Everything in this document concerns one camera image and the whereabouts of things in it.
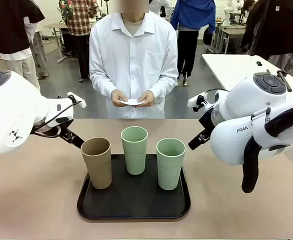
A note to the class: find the person's right forearm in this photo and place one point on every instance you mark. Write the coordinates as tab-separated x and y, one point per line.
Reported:
99	85

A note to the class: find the person in plaid shirt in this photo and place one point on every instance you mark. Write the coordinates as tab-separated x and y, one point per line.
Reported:
80	22

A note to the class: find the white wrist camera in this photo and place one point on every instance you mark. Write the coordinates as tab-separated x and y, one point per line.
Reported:
196	99
76	99

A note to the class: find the person in white top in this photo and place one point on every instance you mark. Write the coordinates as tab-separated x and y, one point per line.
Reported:
159	7

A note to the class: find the person's left forearm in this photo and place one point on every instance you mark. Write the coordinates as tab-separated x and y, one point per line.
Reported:
166	83

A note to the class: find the person in white shirt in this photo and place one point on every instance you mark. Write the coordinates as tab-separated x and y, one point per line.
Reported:
134	62

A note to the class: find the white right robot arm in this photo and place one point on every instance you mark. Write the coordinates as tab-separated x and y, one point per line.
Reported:
239	105

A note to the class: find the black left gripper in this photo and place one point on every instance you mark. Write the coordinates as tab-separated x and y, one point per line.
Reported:
65	130

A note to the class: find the person in grey trousers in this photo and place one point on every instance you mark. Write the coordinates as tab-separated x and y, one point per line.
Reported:
40	52

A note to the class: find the black bag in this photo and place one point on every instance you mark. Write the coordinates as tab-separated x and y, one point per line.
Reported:
207	36

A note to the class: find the person in blue jacket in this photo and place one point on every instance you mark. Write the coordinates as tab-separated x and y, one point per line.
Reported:
191	15

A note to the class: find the black plastic tray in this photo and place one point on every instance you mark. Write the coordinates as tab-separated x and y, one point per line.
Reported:
134	202

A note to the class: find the person in black coat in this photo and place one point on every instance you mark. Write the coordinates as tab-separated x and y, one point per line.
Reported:
274	27

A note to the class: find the light green plastic cup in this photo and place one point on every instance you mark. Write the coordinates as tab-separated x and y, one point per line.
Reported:
135	155
170	172

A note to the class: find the white scalloped paper coaster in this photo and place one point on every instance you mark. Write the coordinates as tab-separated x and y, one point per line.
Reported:
132	101

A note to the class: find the person's left hand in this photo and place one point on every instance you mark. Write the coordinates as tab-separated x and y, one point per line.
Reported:
147	97

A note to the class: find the small black object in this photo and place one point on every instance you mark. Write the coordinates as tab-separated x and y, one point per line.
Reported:
259	63

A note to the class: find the grey background desk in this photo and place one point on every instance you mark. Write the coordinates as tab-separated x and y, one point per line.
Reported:
57	27

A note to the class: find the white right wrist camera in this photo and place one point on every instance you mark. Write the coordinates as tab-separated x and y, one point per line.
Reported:
196	99

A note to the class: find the person in black top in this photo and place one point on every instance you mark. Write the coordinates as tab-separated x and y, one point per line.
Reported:
9	30

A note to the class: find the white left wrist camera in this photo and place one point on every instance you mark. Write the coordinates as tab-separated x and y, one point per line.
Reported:
76	99

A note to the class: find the brown plastic cup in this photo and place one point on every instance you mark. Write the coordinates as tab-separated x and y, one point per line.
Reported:
97	165

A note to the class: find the white side table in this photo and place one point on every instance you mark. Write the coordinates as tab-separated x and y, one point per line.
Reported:
226	67

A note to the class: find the black rod with clamp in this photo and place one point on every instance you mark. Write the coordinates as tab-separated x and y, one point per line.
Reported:
285	81

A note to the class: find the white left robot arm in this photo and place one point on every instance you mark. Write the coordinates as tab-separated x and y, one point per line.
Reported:
16	112

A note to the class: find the row of grey desks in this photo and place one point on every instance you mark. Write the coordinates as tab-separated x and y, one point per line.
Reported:
230	31

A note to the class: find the black tripod stand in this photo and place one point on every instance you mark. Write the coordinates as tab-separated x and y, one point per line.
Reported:
257	30

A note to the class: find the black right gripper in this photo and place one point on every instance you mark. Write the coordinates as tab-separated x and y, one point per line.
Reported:
206	122

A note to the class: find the person's right hand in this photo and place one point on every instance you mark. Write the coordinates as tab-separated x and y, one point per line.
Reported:
119	96

